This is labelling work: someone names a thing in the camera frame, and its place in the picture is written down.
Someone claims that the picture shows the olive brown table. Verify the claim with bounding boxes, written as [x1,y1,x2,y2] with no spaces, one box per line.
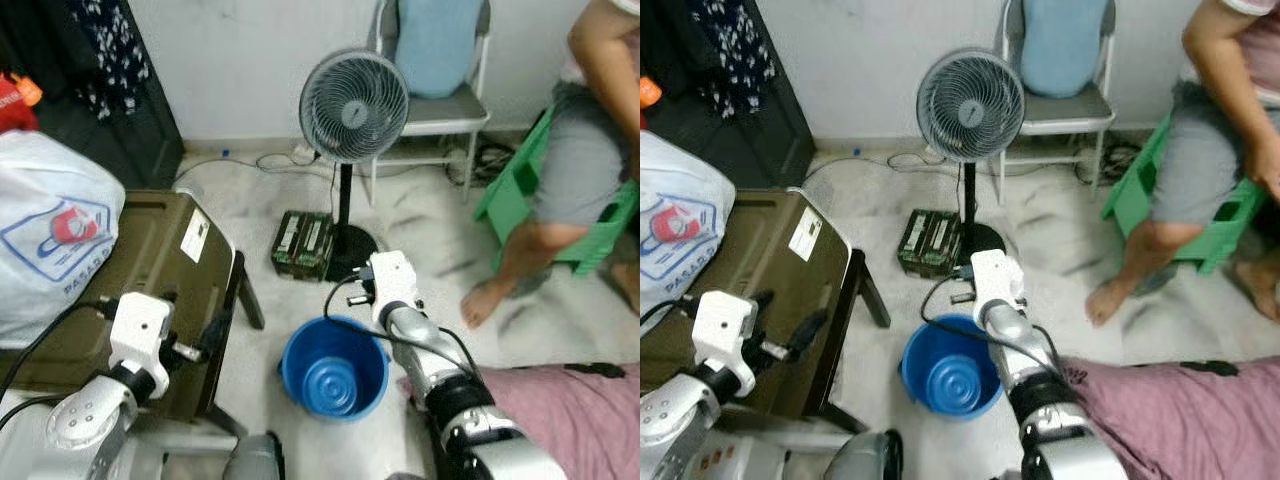
[640,188,891,433]
[0,190,267,426]

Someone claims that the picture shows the dark green crate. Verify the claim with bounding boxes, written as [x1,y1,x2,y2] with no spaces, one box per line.
[897,208,963,279]
[270,210,336,281]

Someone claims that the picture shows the white sticker label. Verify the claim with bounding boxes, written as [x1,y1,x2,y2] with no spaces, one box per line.
[180,208,211,263]
[788,208,823,263]

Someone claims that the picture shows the blue plastic bucket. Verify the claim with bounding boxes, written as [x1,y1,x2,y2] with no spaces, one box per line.
[280,317,391,421]
[900,315,1006,421]

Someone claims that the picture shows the white printed plastic bag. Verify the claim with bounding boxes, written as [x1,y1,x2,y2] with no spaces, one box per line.
[640,130,736,336]
[0,130,126,349]

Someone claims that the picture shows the grey robot left leg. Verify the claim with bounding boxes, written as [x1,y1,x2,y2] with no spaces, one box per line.
[825,428,906,480]
[222,432,287,480]

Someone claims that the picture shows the black cabinet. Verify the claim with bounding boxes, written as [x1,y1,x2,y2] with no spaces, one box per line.
[640,0,816,191]
[0,0,186,191]

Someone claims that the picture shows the green plastic stool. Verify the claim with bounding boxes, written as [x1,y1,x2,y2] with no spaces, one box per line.
[1102,115,1271,276]
[473,105,641,276]

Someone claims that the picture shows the grey standing fan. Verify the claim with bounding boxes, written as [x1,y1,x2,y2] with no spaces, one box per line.
[298,48,411,283]
[915,48,1028,271]

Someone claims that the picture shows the grey metal folding chair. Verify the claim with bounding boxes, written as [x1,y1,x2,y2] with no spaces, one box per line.
[362,0,494,206]
[995,0,1119,206]

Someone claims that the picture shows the seated person grey shorts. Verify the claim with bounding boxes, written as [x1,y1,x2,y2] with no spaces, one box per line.
[460,0,641,331]
[1085,0,1280,326]

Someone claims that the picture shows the mauve printed blanket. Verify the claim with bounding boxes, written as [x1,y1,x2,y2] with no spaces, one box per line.
[398,362,641,480]
[1060,356,1280,480]

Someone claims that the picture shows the light blue cushion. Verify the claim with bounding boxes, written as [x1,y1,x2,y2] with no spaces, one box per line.
[1020,0,1106,99]
[395,0,485,99]

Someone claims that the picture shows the black floral garment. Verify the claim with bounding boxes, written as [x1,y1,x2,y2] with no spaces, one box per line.
[695,0,776,119]
[65,0,151,121]

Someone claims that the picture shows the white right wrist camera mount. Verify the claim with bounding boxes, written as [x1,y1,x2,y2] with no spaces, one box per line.
[368,250,418,326]
[970,250,1028,326]

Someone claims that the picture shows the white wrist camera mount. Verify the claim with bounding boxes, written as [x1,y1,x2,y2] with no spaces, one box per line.
[697,290,761,371]
[368,250,418,326]
[108,292,173,373]
[970,250,1028,326]

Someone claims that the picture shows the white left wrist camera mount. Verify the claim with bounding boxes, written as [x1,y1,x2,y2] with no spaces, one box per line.
[108,292,173,373]
[697,290,761,371]

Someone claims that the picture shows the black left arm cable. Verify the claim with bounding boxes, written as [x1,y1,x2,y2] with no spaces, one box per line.
[0,298,116,431]
[640,298,701,331]

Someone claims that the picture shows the black wire bundle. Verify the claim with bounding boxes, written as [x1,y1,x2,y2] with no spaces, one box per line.
[1080,140,1141,186]
[470,140,516,186]

